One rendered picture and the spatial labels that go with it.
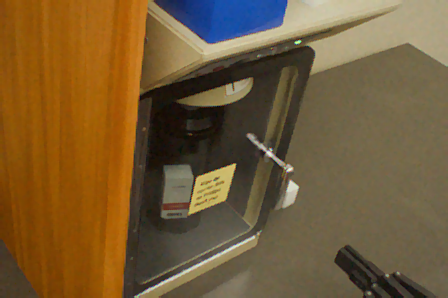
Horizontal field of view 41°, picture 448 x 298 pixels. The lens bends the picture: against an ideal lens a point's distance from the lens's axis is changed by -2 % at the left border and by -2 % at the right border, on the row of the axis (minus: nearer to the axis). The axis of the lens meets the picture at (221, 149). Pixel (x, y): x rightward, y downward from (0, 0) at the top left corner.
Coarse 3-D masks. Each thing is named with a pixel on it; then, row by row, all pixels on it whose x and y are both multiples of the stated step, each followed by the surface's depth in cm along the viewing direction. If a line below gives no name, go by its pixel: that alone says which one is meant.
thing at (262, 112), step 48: (144, 96) 71; (192, 96) 76; (240, 96) 82; (288, 96) 90; (192, 144) 82; (240, 144) 89; (288, 144) 98; (144, 192) 81; (192, 192) 88; (240, 192) 97; (144, 240) 88; (192, 240) 97; (240, 240) 107; (144, 288) 96
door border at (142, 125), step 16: (240, 64) 79; (144, 112) 72; (144, 128) 73; (144, 144) 75; (144, 160) 77; (128, 224) 82; (128, 240) 85; (128, 256) 87; (128, 272) 90; (128, 288) 93
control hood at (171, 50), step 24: (336, 0) 71; (360, 0) 72; (384, 0) 73; (168, 24) 60; (288, 24) 64; (312, 24) 65; (336, 24) 68; (360, 24) 80; (144, 48) 64; (168, 48) 61; (192, 48) 57; (216, 48) 58; (240, 48) 59; (144, 72) 66; (168, 72) 62
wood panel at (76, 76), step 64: (0, 0) 71; (64, 0) 58; (128, 0) 50; (0, 64) 78; (64, 64) 62; (128, 64) 55; (0, 128) 87; (64, 128) 67; (128, 128) 60; (0, 192) 98; (64, 192) 74; (128, 192) 66; (64, 256) 82
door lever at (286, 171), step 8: (272, 152) 96; (264, 160) 96; (272, 160) 95; (280, 160) 95; (280, 168) 94; (288, 168) 93; (280, 176) 94; (288, 176) 93; (280, 184) 95; (280, 192) 96; (272, 200) 98; (280, 200) 97; (272, 208) 98; (280, 208) 99
